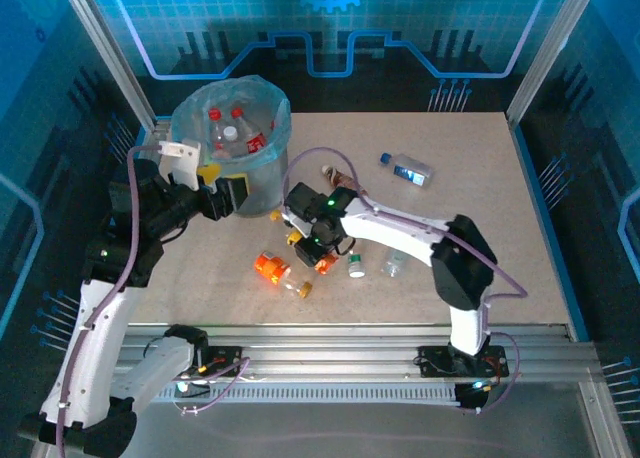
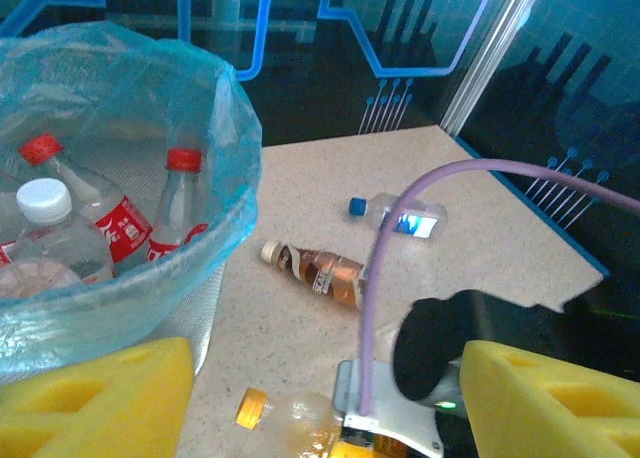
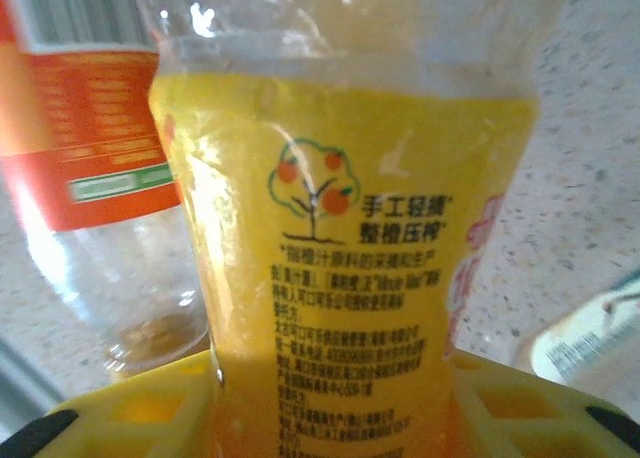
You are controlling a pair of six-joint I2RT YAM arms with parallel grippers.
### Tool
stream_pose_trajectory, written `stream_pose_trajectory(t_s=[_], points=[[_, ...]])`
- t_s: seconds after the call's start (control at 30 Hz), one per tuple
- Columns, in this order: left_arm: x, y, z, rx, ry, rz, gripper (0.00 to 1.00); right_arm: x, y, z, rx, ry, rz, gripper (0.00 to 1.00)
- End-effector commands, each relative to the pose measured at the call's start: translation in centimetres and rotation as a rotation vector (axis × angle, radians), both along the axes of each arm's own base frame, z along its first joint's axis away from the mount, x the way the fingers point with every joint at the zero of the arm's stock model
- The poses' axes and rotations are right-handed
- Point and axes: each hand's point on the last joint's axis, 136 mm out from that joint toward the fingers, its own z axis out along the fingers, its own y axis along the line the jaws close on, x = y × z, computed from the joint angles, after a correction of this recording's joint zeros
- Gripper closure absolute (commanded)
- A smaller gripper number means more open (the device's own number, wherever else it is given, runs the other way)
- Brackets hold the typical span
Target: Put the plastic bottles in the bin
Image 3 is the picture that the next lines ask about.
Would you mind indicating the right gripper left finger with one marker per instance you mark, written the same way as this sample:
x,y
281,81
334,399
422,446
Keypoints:
x,y
125,418

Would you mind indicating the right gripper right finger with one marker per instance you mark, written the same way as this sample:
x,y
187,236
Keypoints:
x,y
540,418

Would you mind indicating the pale green label bottle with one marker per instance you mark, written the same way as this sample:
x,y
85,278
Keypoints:
x,y
590,338

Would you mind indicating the yellow label juice bottle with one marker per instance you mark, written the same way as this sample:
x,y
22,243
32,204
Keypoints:
x,y
350,228

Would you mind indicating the orange label plastic bottle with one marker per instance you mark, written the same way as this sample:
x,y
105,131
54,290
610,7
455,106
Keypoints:
x,y
75,128

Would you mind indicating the wide aluminium frame rail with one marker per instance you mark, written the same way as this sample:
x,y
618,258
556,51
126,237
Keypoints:
x,y
20,378

